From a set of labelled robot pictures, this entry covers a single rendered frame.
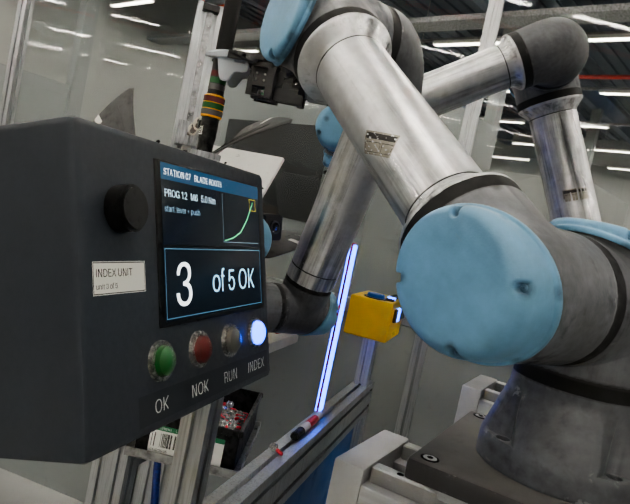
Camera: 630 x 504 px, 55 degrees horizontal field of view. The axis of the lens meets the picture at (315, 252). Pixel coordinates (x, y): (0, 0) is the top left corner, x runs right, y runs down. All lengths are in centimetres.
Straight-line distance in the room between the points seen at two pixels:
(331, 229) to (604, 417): 45
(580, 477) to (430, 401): 131
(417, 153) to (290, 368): 147
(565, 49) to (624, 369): 65
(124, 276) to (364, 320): 102
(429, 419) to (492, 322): 145
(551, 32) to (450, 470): 76
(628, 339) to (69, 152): 45
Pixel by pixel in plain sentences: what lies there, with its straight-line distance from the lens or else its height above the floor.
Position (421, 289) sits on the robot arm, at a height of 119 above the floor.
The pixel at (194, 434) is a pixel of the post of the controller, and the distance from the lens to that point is 66.
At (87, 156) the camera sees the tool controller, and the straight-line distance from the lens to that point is 36.
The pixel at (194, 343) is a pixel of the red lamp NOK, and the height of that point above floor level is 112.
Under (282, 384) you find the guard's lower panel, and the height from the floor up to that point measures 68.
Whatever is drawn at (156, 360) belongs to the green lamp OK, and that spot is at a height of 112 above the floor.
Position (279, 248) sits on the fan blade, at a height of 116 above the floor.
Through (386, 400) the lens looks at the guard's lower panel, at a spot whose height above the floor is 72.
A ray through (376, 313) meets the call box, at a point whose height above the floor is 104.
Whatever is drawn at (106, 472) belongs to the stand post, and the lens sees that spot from 156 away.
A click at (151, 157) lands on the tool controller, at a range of 41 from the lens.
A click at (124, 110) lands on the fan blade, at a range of 150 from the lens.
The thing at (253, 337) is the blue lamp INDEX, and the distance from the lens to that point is 53.
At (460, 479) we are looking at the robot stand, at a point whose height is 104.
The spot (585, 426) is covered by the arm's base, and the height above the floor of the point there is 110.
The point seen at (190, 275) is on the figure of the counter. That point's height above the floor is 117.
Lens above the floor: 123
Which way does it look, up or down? 3 degrees down
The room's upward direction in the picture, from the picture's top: 12 degrees clockwise
